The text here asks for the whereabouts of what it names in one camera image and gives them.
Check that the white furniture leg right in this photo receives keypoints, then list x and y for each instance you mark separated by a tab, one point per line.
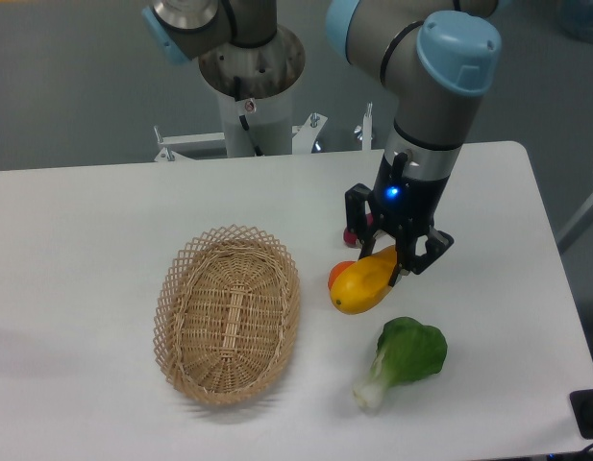
576	226

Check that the yellow mango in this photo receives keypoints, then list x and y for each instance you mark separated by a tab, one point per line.
364	284

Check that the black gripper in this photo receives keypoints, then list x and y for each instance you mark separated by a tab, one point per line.
409	201

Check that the green bok choy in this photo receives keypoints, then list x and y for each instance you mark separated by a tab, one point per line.
407	351

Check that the orange tangerine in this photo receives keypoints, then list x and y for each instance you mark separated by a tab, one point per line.
337	270

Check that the purple sweet potato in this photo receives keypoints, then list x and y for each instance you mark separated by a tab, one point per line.
350	239

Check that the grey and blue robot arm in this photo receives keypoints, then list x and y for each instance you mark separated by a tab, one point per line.
438	57

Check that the woven wicker basket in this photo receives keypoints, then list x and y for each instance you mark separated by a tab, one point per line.
227	315

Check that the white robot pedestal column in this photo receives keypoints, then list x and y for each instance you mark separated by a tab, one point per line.
253	88

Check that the black device at table edge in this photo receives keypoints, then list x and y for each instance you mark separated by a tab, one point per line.
582	405

